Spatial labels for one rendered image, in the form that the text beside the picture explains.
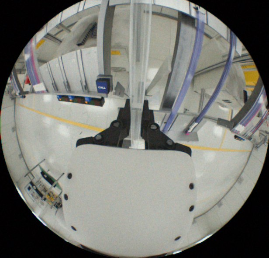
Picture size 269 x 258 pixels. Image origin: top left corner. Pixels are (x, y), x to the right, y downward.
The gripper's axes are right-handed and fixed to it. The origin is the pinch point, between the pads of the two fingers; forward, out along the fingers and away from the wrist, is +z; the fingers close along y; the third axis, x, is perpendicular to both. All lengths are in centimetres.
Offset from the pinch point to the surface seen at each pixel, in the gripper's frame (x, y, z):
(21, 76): 90, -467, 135
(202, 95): -20, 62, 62
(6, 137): -93, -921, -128
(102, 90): -4.6, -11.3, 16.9
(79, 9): 30.1, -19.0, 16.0
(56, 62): 10.3, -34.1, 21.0
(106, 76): -0.2, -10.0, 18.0
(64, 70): 5.1, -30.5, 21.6
